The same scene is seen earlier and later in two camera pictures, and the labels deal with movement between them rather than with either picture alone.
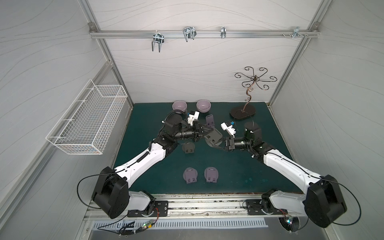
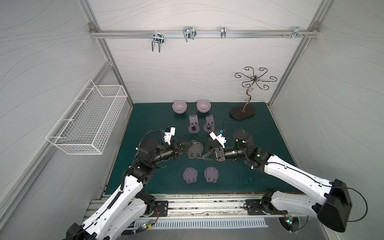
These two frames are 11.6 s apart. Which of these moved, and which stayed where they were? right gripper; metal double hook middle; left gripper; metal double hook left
Moved: left gripper; right gripper
Stayed: metal double hook left; metal double hook middle
